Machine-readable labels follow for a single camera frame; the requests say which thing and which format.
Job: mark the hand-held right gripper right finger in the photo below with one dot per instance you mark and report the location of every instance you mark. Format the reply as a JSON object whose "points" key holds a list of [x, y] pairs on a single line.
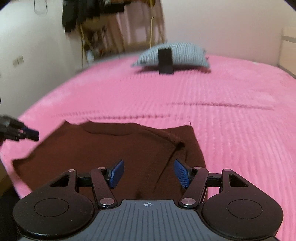
{"points": [[182, 173]]}

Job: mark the dark hanging clothes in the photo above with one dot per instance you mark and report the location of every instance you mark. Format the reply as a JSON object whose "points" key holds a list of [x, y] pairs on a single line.
{"points": [[69, 16]]}

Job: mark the pink ribbed blanket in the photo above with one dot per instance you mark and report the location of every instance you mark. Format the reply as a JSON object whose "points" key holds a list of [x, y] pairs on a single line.
{"points": [[231, 115]]}

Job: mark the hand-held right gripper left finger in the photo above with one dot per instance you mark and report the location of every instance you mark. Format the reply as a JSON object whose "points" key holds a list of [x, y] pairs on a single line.
{"points": [[116, 173]]}

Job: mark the black rectangular box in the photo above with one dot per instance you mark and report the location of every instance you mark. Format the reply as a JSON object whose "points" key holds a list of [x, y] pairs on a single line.
{"points": [[166, 61]]}

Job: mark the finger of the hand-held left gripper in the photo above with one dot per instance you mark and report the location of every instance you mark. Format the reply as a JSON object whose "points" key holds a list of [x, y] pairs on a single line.
{"points": [[27, 135], [11, 122]]}

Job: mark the beige wooden cabinet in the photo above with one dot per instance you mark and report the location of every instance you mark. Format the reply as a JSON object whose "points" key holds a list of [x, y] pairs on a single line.
{"points": [[289, 51]]}

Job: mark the dark brown knit sweater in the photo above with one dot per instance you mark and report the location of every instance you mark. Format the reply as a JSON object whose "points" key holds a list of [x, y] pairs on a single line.
{"points": [[92, 150]]}

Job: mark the pink curtain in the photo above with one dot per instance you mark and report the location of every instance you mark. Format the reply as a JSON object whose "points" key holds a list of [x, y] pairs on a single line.
{"points": [[134, 30]]}

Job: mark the gold metal clothes rack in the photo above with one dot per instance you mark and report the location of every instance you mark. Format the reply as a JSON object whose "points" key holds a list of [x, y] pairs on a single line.
{"points": [[82, 51]]}

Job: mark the grey striped pillow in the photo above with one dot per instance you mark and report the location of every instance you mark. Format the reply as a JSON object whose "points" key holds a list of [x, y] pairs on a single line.
{"points": [[189, 55]]}

